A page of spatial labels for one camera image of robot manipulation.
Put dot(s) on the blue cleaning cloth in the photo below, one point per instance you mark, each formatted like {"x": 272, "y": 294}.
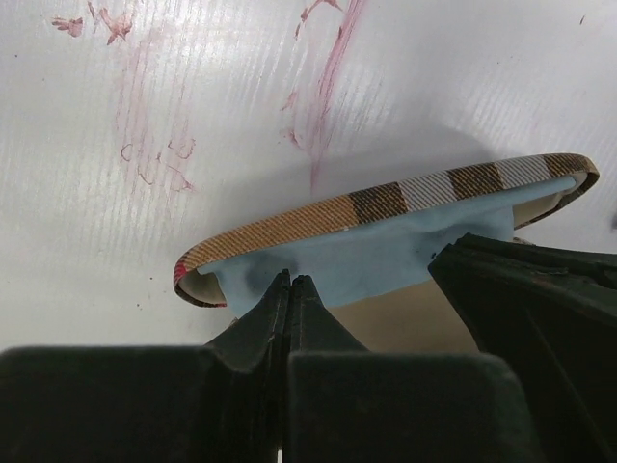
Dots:
{"x": 375, "y": 259}

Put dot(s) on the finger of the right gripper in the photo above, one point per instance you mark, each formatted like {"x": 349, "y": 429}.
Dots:
{"x": 551, "y": 315}

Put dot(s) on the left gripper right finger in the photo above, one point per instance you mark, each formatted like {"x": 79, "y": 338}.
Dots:
{"x": 346, "y": 404}

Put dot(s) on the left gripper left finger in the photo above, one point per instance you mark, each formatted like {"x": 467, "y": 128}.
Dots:
{"x": 215, "y": 402}

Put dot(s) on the plaid glasses case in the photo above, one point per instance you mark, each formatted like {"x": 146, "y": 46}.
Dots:
{"x": 412, "y": 318}

